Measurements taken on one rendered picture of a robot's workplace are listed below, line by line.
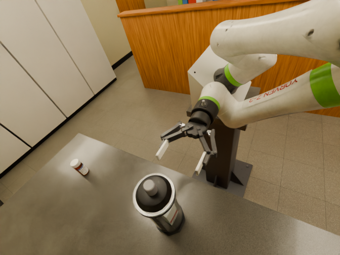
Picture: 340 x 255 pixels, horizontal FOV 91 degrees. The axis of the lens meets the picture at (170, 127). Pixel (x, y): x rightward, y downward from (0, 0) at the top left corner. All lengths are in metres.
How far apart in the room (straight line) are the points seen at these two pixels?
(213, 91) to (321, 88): 0.31
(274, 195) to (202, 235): 1.21
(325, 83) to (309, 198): 1.39
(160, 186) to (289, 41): 0.43
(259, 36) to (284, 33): 0.08
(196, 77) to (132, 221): 0.65
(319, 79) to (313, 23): 0.18
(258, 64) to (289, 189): 1.28
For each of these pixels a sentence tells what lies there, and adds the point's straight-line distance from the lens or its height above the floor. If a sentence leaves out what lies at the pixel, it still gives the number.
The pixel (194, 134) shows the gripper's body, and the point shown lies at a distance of 0.57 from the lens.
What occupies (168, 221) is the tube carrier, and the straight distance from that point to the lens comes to 0.51.
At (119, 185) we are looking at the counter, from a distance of 0.77.
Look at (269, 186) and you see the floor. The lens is 1.78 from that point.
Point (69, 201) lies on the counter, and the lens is 0.86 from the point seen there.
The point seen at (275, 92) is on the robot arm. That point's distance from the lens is 0.63.
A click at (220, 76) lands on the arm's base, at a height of 1.10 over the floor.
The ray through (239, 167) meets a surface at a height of 0.01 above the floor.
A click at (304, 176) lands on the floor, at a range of 1.93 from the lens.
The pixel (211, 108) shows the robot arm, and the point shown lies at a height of 1.15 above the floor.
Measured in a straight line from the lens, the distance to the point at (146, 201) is 0.43.
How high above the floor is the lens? 1.56
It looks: 45 degrees down
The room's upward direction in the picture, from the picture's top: 16 degrees counter-clockwise
